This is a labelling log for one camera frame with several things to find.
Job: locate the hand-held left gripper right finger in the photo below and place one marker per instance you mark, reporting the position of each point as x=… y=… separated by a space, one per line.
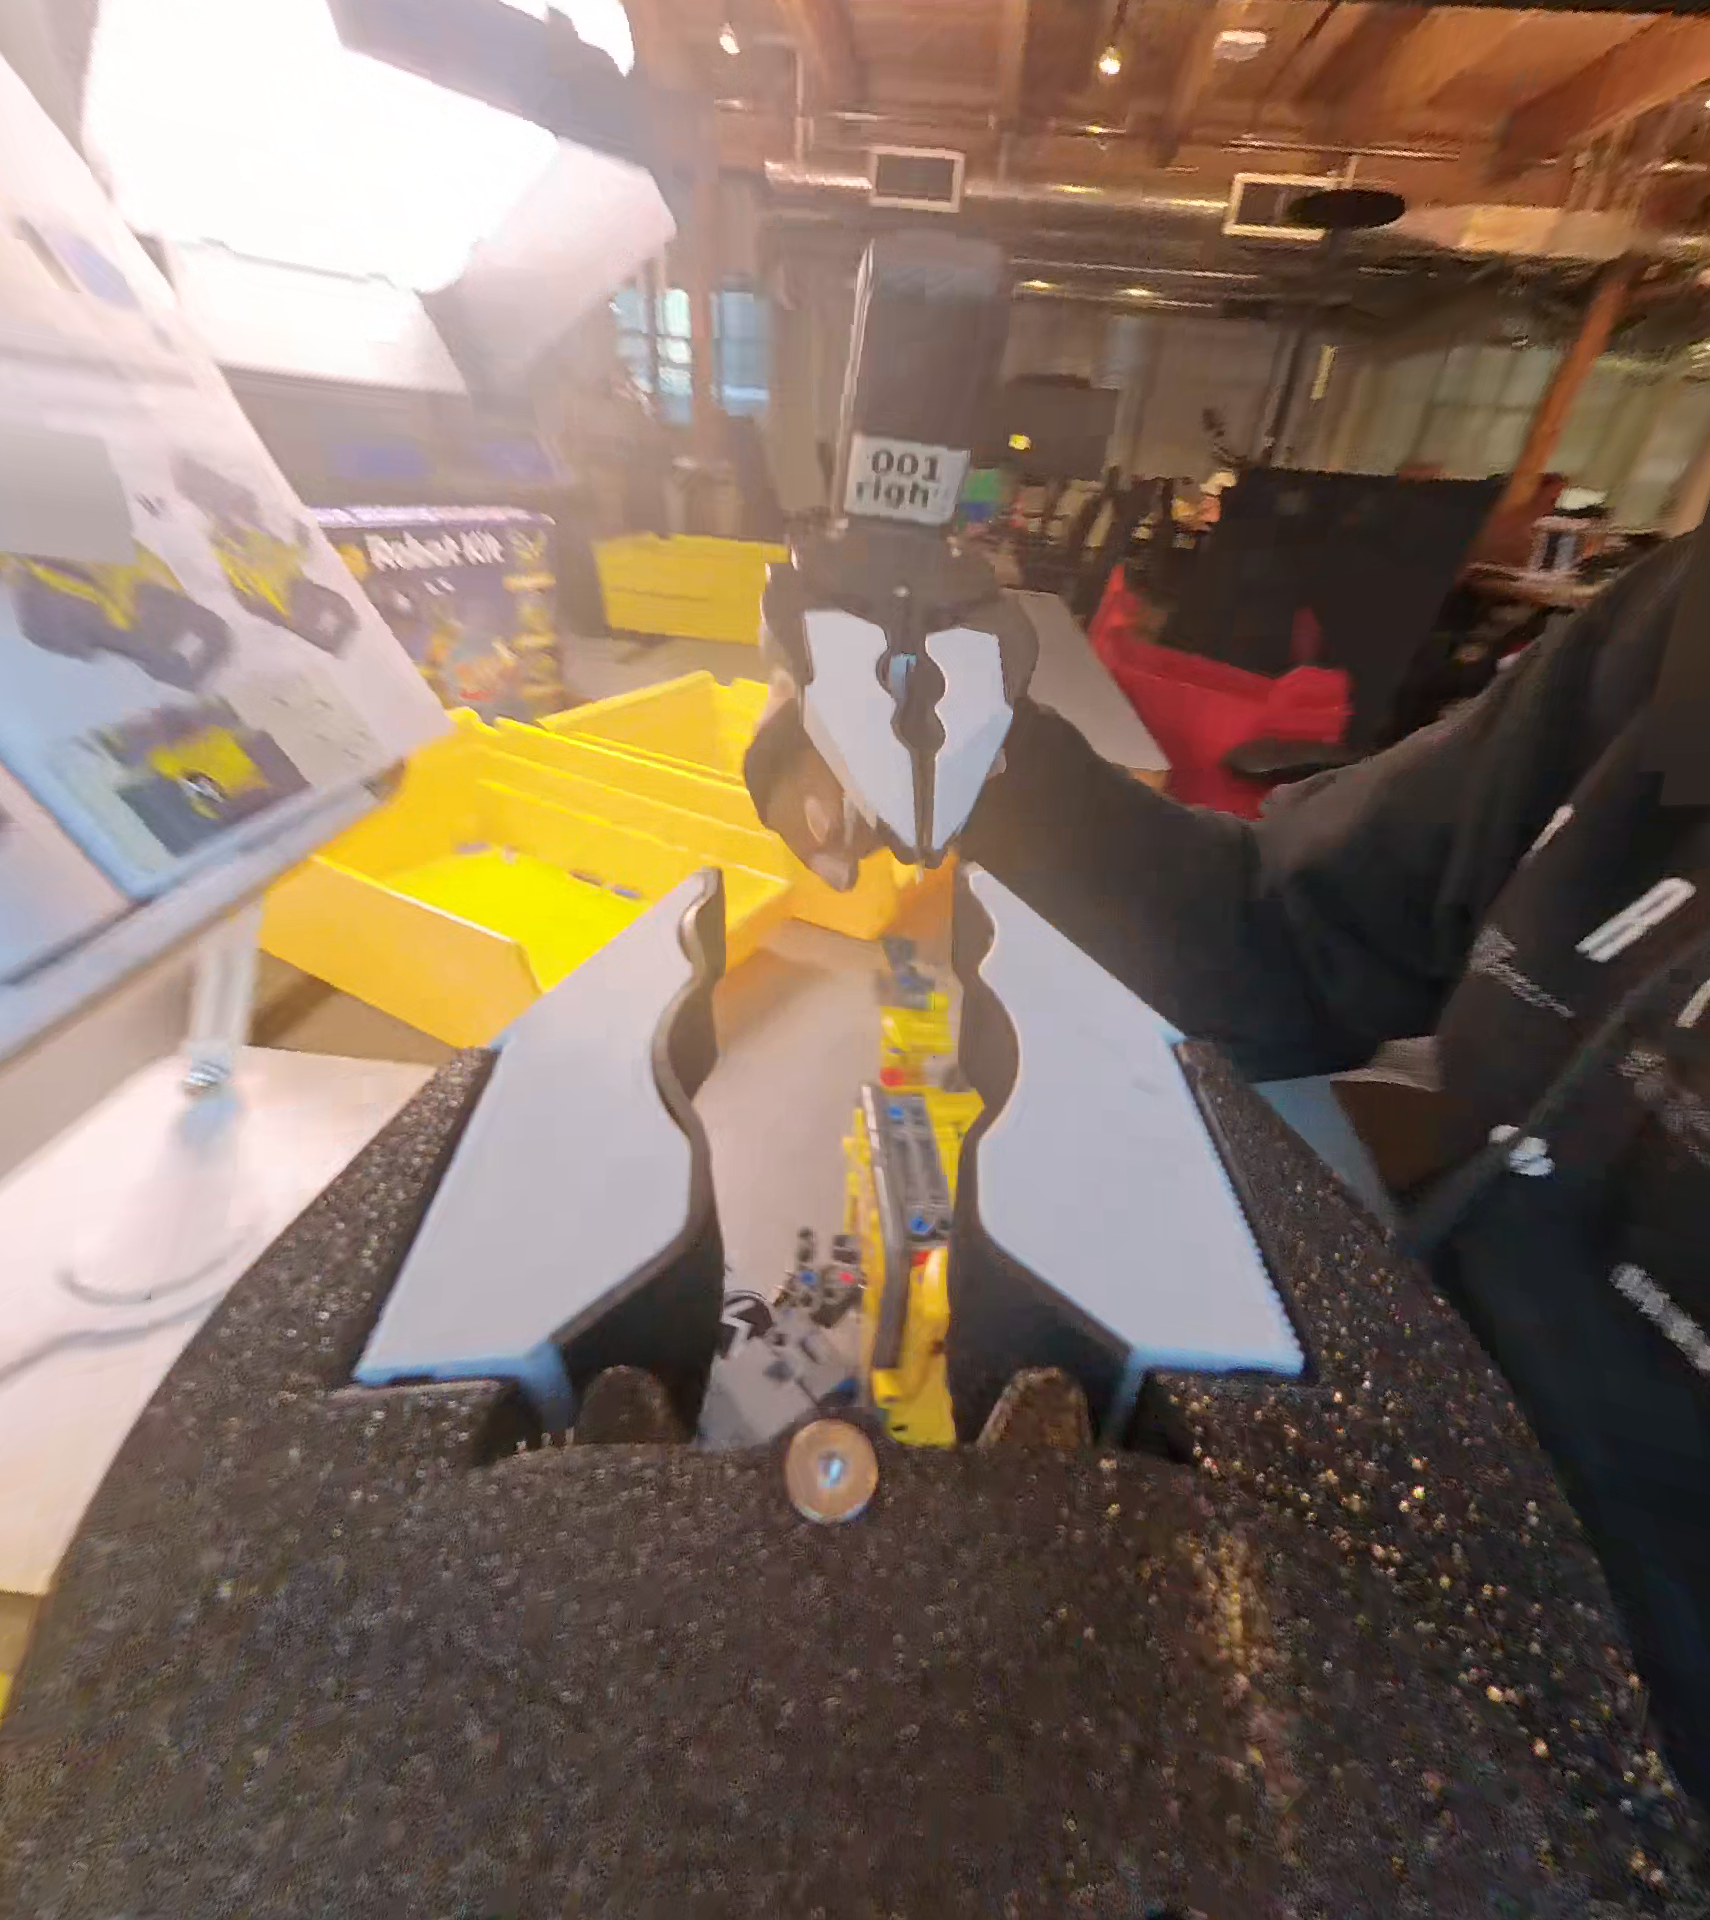
x=1125 y=1201

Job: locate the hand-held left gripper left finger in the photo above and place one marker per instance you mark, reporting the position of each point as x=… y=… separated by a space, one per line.
x=555 y=1184

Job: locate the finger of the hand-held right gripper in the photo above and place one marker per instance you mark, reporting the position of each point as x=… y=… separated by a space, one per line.
x=854 y=704
x=974 y=720

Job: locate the yellow tracked brick vehicle model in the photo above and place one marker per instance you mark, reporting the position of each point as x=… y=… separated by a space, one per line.
x=914 y=1201

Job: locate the person's right forearm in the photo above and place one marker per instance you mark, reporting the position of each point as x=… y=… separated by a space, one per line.
x=1170 y=901

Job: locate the person's right hand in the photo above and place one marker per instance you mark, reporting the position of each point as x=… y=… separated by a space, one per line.
x=794 y=794

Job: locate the red plastic crate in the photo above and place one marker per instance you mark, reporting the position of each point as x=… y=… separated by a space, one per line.
x=1214 y=720

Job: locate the grey brick power module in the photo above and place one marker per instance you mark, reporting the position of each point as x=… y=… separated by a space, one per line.
x=781 y=1350

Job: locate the large yellow storage bin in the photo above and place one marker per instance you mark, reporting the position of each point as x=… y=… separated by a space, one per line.
x=391 y=931

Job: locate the dark printed cardboard box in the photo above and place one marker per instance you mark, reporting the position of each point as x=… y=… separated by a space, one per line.
x=450 y=601

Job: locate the book stand with white base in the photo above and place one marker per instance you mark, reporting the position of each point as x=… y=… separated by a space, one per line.
x=121 y=1201

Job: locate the bright overhead light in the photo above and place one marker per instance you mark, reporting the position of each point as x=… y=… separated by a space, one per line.
x=314 y=135

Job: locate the instruction booklet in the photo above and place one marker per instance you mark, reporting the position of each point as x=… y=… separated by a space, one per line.
x=121 y=524

